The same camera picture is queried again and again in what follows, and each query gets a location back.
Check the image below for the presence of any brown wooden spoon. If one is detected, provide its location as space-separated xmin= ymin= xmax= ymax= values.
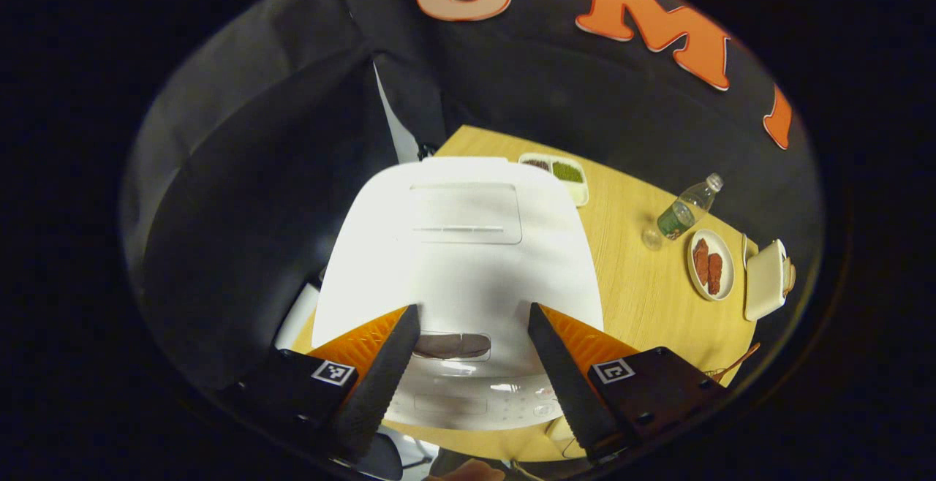
xmin=713 ymin=342 xmax=761 ymax=383

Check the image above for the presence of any white divided grain dish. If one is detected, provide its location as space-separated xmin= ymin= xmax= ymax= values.
xmin=518 ymin=152 xmax=590 ymax=208

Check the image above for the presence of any white rice cooker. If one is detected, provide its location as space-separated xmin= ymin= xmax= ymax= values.
xmin=311 ymin=156 xmax=605 ymax=432

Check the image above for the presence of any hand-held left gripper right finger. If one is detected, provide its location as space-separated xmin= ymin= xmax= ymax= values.
xmin=528 ymin=303 xmax=732 ymax=463

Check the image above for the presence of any round white plate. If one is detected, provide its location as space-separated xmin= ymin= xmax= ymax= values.
xmin=686 ymin=228 xmax=736 ymax=302

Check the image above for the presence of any black backdrop cloth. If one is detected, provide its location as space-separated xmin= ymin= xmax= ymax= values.
xmin=121 ymin=0 xmax=823 ymax=394

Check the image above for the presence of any clear plastic water bottle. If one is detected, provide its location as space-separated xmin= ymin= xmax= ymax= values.
xmin=642 ymin=173 xmax=725 ymax=251

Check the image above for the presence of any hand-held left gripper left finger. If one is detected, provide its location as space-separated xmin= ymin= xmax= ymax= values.
xmin=218 ymin=304 xmax=422 ymax=463

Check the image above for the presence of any white toaster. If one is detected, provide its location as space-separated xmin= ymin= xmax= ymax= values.
xmin=744 ymin=239 xmax=790 ymax=322

